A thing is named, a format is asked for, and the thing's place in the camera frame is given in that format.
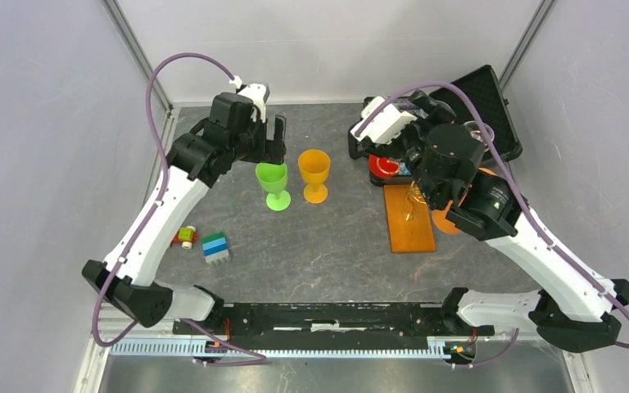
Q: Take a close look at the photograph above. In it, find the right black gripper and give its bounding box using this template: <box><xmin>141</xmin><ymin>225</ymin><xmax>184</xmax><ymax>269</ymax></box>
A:
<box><xmin>361</xmin><ymin>88</ymin><xmax>457</xmax><ymax>205</ymax></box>

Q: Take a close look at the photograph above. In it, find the green wine glass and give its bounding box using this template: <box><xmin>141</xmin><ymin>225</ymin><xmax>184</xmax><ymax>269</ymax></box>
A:
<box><xmin>255</xmin><ymin>163</ymin><xmax>292</xmax><ymax>211</ymax></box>

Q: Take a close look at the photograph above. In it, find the red wine glass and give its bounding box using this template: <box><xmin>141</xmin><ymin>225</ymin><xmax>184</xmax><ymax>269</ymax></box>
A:
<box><xmin>368</xmin><ymin>155</ymin><xmax>400</xmax><ymax>178</ymax></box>

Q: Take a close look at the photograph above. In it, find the yellow wine glass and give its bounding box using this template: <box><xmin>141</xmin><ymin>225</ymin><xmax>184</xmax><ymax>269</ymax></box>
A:
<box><xmin>297</xmin><ymin>149</ymin><xmax>331</xmax><ymax>204</ymax></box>

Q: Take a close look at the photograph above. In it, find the orange wine glass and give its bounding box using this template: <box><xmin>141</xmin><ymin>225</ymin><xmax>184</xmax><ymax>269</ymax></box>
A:
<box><xmin>428</xmin><ymin>168</ymin><xmax>504</xmax><ymax>240</ymax></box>

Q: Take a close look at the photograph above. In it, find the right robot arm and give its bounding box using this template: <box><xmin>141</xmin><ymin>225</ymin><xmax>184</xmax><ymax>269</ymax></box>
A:
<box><xmin>396</xmin><ymin>88</ymin><xmax>629</xmax><ymax>353</ymax></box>

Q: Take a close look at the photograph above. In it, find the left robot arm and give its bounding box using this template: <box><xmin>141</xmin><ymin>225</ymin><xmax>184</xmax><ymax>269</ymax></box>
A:
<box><xmin>82</xmin><ymin>84</ymin><xmax>286</xmax><ymax>334</ymax></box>

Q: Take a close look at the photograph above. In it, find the orange wooden rack base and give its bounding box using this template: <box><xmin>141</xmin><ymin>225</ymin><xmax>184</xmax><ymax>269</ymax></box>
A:
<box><xmin>383</xmin><ymin>184</ymin><xmax>437</xmax><ymax>254</ymax></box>

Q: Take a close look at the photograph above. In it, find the black poker chip case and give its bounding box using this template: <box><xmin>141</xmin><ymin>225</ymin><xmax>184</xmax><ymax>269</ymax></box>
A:
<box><xmin>347</xmin><ymin>65</ymin><xmax>523</xmax><ymax>187</ymax></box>

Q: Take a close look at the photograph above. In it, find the green blue toy block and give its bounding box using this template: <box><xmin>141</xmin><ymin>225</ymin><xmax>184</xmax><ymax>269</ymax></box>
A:
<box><xmin>201</xmin><ymin>232</ymin><xmax>230</xmax><ymax>264</ymax></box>

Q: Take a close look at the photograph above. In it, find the red toy car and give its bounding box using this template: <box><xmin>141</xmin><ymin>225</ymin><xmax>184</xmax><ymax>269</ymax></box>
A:
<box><xmin>170</xmin><ymin>226</ymin><xmax>199</xmax><ymax>250</ymax></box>

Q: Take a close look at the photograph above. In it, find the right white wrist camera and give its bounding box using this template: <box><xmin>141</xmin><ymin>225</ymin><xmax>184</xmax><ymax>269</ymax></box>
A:
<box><xmin>349</xmin><ymin>96</ymin><xmax>418</xmax><ymax>145</ymax></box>

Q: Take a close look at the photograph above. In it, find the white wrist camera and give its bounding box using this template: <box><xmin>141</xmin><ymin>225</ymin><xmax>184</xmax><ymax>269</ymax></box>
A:
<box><xmin>349</xmin><ymin>96</ymin><xmax>418</xmax><ymax>145</ymax></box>
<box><xmin>229</xmin><ymin>75</ymin><xmax>270</xmax><ymax>124</ymax></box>

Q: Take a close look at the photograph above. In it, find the gold wire glass rack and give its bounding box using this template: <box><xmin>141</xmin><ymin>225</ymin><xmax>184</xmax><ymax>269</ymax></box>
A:
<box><xmin>405</xmin><ymin>181</ymin><xmax>427</xmax><ymax>221</ymax></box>

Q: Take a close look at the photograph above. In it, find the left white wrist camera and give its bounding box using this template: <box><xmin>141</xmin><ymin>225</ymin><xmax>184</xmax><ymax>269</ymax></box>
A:
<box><xmin>229</xmin><ymin>75</ymin><xmax>270</xmax><ymax>124</ymax></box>

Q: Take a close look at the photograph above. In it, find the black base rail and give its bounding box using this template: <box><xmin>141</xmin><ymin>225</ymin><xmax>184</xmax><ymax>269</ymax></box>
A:
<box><xmin>202</xmin><ymin>302</ymin><xmax>495</xmax><ymax>350</ymax></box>

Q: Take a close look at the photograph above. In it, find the white cable duct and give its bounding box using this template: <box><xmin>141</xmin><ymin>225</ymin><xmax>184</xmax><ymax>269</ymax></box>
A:
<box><xmin>111</xmin><ymin>337</ymin><xmax>450</xmax><ymax>360</ymax></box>

